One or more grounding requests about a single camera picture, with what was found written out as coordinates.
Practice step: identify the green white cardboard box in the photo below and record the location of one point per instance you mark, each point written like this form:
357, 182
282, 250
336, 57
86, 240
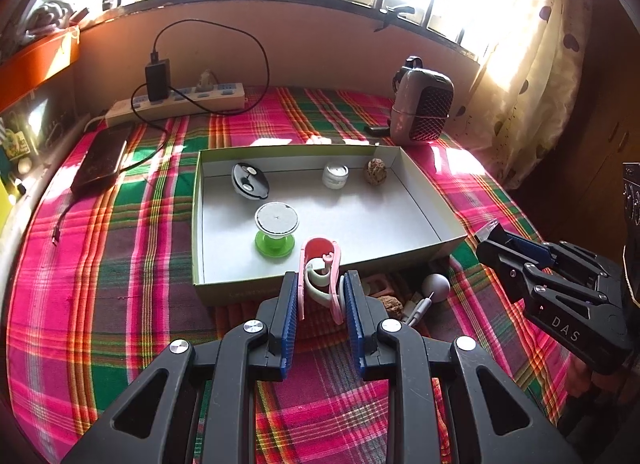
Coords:
360, 224

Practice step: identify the holey brown nut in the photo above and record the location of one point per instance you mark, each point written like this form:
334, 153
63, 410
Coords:
376, 172

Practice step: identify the potted plant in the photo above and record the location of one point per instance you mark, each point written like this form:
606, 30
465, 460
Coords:
52, 8

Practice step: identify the brown walnut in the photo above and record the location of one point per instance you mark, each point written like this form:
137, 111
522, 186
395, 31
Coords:
391, 306

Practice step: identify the white power strip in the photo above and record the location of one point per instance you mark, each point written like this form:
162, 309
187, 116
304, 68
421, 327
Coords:
215, 98

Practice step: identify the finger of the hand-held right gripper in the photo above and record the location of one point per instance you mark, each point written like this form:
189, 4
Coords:
500, 259
530, 250

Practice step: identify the green white spool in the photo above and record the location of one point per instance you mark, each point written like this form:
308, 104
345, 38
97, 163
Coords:
276, 221

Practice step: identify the black device with clear cap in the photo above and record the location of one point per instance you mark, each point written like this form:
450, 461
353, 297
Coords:
489, 233

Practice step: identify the white egg-shaped object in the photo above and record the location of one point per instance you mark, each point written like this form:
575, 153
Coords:
436, 288

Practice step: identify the black window latch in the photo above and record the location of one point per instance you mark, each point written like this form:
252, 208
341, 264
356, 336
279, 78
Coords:
395, 13

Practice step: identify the cream dotted curtain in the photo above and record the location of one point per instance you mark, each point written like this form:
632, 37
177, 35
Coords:
540, 68

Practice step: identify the pink plastic clip holder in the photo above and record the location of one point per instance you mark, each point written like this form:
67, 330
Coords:
320, 249

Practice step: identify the pink toy toilet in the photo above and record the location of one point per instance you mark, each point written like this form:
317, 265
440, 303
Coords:
377, 286

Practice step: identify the small black plug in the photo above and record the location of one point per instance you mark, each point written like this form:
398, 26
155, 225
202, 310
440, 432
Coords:
377, 130

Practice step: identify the black charger adapter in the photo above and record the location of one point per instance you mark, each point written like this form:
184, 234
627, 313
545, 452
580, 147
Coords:
157, 79

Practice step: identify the white USB adapter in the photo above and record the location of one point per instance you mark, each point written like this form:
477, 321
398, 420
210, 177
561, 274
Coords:
417, 311

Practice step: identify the black round disc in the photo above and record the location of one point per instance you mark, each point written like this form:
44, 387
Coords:
250, 181

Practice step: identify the beige plug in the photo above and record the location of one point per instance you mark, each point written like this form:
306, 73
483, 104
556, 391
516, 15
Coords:
206, 79

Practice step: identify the black smartphone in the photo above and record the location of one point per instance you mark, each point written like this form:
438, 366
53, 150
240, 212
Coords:
102, 158

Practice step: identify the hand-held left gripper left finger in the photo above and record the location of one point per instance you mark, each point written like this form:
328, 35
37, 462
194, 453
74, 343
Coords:
291, 329

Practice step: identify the dark patterned box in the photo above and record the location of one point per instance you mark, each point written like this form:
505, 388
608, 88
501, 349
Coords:
631, 219

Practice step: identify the grey mesh speaker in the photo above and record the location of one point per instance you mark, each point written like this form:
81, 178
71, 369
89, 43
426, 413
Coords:
422, 103

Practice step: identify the orange shelf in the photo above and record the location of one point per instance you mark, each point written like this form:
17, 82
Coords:
35, 61

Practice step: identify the green yellow card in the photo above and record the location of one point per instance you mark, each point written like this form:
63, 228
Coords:
17, 143

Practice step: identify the white round jar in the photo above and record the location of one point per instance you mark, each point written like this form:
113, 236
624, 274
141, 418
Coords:
335, 176

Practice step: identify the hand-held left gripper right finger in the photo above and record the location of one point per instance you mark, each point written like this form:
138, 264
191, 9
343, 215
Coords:
354, 329

